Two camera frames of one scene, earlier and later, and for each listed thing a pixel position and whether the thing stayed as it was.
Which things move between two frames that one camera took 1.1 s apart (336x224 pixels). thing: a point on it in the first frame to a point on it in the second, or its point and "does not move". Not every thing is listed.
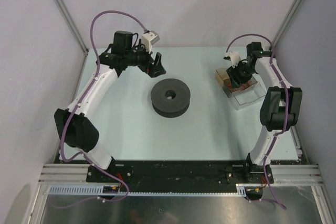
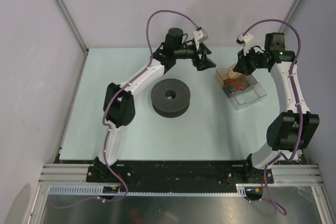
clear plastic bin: x=245 y=94 does not move
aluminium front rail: x=75 y=174 does not move
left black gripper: x=153 y=70 to x=205 y=63
